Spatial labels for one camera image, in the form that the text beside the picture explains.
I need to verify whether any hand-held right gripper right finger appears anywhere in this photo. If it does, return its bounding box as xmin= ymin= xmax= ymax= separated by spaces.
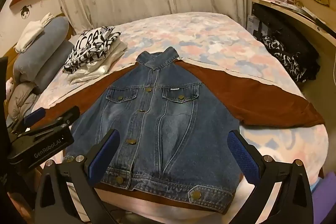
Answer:
xmin=226 ymin=130 xmax=314 ymax=224

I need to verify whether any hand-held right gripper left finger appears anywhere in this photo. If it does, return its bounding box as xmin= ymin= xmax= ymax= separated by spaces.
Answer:
xmin=34 ymin=128 xmax=132 ymax=224

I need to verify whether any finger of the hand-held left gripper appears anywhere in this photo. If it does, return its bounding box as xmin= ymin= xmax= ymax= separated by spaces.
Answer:
xmin=24 ymin=105 xmax=81 ymax=136
xmin=9 ymin=108 xmax=52 ymax=136

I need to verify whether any brown garment with white stripe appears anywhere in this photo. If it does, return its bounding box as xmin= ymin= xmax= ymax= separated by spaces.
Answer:
xmin=39 ymin=47 xmax=326 ymax=214

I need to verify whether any grey puffer jacket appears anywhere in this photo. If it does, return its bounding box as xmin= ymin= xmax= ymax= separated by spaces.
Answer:
xmin=7 ymin=81 xmax=40 ymax=119

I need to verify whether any blue grey bolster pillow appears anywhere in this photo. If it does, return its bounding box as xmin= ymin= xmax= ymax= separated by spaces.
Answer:
xmin=33 ymin=42 xmax=75 ymax=94
xmin=13 ymin=16 xmax=70 ymax=75

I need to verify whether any black white printed folded garment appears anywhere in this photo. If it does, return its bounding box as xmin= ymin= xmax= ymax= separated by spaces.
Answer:
xmin=62 ymin=26 xmax=122 ymax=73

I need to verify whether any white crumpled cloth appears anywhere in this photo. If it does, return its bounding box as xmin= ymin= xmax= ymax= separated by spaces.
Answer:
xmin=14 ymin=13 xmax=54 ymax=53

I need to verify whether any purple mat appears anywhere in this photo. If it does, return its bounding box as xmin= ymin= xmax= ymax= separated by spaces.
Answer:
xmin=311 ymin=172 xmax=336 ymax=216

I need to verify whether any black white patterned cloth pile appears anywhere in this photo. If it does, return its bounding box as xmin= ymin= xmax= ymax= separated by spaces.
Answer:
xmin=261 ymin=35 xmax=321 ymax=83

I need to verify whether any floral pastel bed sheet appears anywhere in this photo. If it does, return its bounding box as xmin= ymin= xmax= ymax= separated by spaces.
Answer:
xmin=31 ymin=12 xmax=330 ymax=220

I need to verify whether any black case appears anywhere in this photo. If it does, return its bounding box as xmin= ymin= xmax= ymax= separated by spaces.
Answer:
xmin=247 ymin=2 xmax=279 ymax=39

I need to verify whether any black slim device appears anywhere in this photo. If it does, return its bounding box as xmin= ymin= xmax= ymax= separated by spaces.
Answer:
xmin=299 ymin=6 xmax=336 ymax=38

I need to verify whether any black cartoon wall sticker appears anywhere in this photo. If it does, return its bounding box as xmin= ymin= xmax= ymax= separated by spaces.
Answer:
xmin=20 ymin=5 xmax=31 ymax=19

